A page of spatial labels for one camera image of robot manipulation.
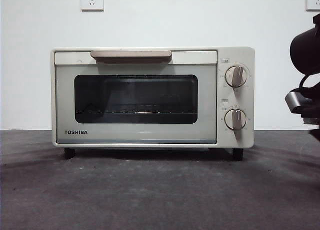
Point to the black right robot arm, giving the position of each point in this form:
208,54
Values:
305,48

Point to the beige oven timer knob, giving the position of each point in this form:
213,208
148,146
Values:
235,119

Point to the cream Toshiba toaster oven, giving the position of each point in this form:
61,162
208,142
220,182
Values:
235,97

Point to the beige oven temperature knob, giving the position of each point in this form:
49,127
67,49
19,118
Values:
236,76

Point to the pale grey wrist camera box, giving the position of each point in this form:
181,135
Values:
293,99

